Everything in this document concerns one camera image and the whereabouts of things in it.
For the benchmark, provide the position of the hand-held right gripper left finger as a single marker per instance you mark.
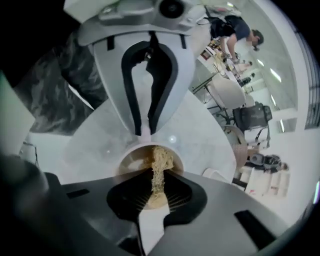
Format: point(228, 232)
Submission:
point(87, 212)

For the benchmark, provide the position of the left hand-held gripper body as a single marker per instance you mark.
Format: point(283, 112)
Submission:
point(120, 20)

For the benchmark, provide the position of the white shelf cabinet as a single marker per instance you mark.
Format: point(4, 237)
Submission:
point(265, 181)

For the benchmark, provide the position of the white chair with black legs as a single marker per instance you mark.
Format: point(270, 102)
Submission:
point(227, 91)

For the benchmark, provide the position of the white cluttered desk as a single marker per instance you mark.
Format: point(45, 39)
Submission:
point(225, 72)

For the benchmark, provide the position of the beige cup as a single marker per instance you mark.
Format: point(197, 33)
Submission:
point(132, 160)

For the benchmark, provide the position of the ceiling tube light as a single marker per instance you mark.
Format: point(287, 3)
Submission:
point(275, 75)
point(260, 62)

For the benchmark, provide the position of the black office chair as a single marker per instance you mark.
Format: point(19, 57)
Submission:
point(252, 116)

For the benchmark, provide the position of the camouflage sleeve arm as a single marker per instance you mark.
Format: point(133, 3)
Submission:
point(50, 100)

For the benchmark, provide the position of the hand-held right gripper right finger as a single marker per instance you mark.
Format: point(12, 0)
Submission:
point(212, 212)

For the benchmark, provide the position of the yellow sponge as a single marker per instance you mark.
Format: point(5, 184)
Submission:
point(161, 160)

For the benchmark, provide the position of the left hand-held gripper camera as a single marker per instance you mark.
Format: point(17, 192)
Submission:
point(171, 8)

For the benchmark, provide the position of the brown wicker chair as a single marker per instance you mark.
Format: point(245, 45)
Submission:
point(238, 155)

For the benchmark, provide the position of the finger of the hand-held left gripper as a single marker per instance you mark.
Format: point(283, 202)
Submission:
point(180, 75)
point(110, 70)

